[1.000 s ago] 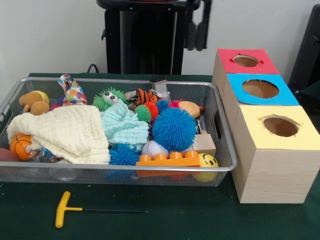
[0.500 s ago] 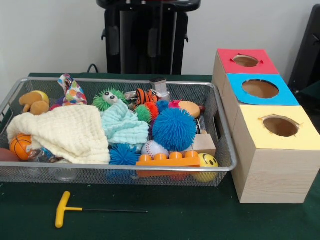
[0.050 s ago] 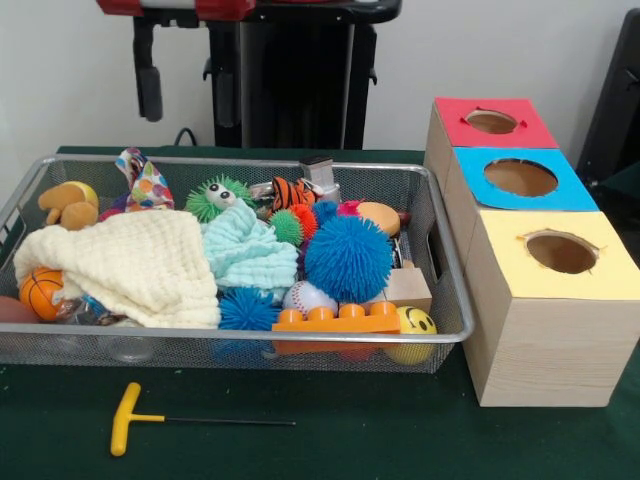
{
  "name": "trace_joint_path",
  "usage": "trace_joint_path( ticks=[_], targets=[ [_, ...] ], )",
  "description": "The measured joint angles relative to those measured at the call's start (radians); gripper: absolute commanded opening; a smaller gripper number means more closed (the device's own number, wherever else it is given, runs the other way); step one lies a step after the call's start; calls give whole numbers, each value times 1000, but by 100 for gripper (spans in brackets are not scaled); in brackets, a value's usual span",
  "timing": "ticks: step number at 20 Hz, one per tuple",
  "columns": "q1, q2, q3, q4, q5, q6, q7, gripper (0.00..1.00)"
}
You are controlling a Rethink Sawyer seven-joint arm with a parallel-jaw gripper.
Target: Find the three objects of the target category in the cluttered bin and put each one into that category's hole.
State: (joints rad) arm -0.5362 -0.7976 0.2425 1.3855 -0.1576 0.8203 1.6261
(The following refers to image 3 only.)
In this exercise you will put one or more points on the orange toy building brick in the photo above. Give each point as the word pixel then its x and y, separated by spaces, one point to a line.
pixel 335 325

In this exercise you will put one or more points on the dark green table cloth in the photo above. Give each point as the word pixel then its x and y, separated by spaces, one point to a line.
pixel 350 440
pixel 627 182

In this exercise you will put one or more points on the large blue spiky ball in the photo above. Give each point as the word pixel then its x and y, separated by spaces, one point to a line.
pixel 347 260

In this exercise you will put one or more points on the brown plush toy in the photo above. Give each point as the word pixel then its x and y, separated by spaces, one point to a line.
pixel 70 205

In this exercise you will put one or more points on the shallow silver mesh bin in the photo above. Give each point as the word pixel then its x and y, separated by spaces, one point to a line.
pixel 150 356

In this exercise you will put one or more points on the white baseball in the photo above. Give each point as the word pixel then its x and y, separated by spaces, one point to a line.
pixel 305 300

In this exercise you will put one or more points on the wooden box with three holes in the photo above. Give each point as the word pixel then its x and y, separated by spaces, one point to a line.
pixel 550 350

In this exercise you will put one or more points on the polka dot cloth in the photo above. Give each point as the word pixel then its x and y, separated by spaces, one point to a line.
pixel 150 192

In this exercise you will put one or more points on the yellow smiley face ball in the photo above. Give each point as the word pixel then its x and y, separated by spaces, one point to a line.
pixel 417 325

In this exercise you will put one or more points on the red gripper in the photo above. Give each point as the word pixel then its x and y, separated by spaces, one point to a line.
pixel 220 7

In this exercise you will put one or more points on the small blue spiky ball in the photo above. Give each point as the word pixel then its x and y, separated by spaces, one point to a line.
pixel 247 310

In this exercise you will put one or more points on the black panel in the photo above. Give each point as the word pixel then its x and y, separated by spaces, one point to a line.
pixel 615 100

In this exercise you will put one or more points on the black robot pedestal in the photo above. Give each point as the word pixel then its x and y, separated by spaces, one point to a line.
pixel 300 75

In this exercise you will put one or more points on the green spiky ball with eyes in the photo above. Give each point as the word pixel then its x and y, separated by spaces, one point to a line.
pixel 202 207

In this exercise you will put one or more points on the light blue waffle cloth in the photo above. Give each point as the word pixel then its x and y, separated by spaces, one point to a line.
pixel 245 250

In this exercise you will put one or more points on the cream waffle cloth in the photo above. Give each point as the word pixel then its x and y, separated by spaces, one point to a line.
pixel 125 260

